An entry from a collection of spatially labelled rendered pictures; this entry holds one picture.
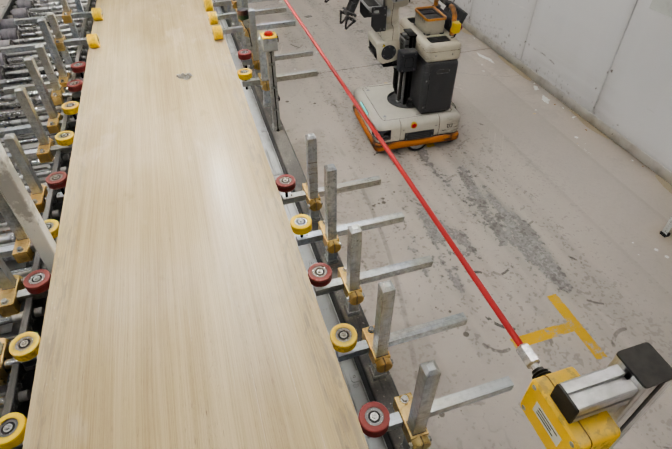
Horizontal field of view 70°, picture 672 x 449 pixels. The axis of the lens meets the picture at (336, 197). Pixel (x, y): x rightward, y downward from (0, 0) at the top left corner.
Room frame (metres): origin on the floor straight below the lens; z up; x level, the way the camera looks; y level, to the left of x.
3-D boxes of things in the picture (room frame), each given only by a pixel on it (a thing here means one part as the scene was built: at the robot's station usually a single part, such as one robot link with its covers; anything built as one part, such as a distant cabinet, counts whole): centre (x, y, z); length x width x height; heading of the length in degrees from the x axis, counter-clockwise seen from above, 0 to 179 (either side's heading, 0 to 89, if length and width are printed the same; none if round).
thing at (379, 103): (3.27, -0.53, 0.16); 0.67 x 0.64 x 0.25; 105
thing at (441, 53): (3.29, -0.62, 0.59); 0.55 x 0.34 x 0.83; 15
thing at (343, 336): (0.80, -0.02, 0.85); 0.08 x 0.08 x 0.11
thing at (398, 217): (1.33, -0.06, 0.81); 0.43 x 0.03 x 0.04; 108
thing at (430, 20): (3.30, -0.64, 0.87); 0.23 x 0.15 x 0.11; 15
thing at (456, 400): (0.62, -0.29, 0.84); 0.43 x 0.03 x 0.04; 108
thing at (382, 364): (0.81, -0.13, 0.81); 0.14 x 0.06 x 0.05; 18
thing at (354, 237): (1.03, -0.06, 0.88); 0.04 x 0.04 x 0.48; 18
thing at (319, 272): (1.04, 0.05, 0.85); 0.08 x 0.08 x 0.11
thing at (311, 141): (1.51, 0.09, 0.89); 0.04 x 0.04 x 0.48; 18
